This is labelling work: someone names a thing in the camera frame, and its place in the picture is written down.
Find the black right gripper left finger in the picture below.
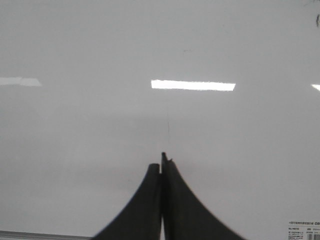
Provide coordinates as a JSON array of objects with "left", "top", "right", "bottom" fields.
[{"left": 92, "top": 163, "right": 162, "bottom": 240}]

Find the white product label sticker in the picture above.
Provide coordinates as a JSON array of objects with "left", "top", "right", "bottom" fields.
[{"left": 288, "top": 220, "right": 320, "bottom": 240}]

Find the white whiteboard with aluminium frame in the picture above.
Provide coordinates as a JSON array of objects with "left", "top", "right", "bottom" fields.
[{"left": 0, "top": 0, "right": 320, "bottom": 240}]

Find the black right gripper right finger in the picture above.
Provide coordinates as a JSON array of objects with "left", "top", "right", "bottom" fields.
[{"left": 161, "top": 152, "right": 243, "bottom": 240}]

